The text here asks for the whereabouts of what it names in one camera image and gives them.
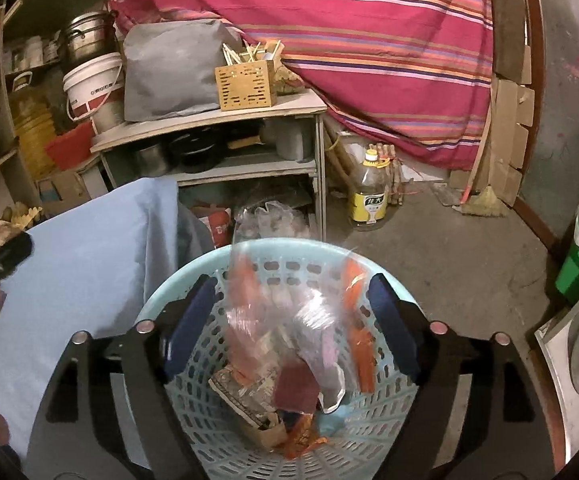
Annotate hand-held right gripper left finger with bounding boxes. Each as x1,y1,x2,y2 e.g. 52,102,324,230
26,274,220,480

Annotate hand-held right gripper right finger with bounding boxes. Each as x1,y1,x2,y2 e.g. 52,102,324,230
368,272,555,480

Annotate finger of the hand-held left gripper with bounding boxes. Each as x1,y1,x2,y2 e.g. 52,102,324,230
0,236,34,278

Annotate clear plastic bag orange print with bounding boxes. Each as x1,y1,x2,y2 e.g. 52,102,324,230
226,240,377,413

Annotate light blue plastic mesh basket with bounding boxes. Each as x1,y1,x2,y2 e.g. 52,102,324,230
129,237,423,480

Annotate yellow crumpled bag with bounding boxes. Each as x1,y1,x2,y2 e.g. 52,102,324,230
0,202,42,256

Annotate light blue cloth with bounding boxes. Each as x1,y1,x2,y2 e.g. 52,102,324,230
0,177,215,461

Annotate patterned paper packet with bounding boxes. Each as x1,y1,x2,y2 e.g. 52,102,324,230
208,362,282,428

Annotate red and white bag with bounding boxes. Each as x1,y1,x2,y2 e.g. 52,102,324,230
194,205,233,248

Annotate maroon wrapper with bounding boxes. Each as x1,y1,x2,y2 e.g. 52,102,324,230
272,357,323,413

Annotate red plastic dustpan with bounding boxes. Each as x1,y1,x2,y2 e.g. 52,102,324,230
44,121,95,171

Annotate clear bottle with yellow label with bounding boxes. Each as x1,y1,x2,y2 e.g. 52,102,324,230
349,145,404,232

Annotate yellow oil jug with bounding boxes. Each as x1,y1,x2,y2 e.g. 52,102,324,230
9,72,57,178

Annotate pile of clear plastic bags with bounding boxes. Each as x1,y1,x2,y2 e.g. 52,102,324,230
234,201,315,241

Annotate bundle of wooden slats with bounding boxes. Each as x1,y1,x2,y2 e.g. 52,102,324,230
377,142,413,207

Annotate brown cardboard scrap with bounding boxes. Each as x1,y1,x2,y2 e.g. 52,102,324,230
254,420,290,453

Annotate straw broom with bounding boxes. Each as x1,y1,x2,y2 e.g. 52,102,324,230
462,105,505,218

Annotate orange printed wrapper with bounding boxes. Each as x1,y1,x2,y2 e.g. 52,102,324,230
282,415,327,458

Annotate white metal-edged table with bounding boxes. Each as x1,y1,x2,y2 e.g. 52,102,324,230
534,280,579,466

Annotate small steel pot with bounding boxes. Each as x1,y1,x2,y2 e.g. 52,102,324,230
134,142,170,178

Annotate black pan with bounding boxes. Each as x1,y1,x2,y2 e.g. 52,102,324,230
169,132,220,173

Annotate wooden poles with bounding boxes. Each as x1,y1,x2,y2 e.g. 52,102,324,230
324,120,365,191

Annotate white plastic bucket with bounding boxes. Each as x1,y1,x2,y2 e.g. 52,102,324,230
62,52,125,133

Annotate grey plastic container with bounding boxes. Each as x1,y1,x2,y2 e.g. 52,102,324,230
274,120,315,161

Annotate large metal pot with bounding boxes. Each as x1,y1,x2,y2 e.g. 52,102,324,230
62,10,117,68

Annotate flattened cardboard sheets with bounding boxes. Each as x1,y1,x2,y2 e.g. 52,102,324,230
489,45,535,206

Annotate wooden shelf table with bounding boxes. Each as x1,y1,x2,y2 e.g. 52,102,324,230
90,87,329,243

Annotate grey fabric bag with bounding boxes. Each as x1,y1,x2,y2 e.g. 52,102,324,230
123,19,242,122

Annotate wooden chopstick holder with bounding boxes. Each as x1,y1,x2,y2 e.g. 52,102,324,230
214,60,276,111

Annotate clear bag of food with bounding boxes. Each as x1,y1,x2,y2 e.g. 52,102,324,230
274,60,305,96

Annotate red striped cloth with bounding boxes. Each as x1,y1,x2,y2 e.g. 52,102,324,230
102,0,495,171

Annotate grey door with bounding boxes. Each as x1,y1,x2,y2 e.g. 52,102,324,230
517,0,579,261

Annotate bundle of wooden chopsticks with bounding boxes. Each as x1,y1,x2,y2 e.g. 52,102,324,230
222,39,285,67

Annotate wooden wall shelf unit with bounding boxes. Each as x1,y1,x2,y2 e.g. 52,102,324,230
0,0,100,211

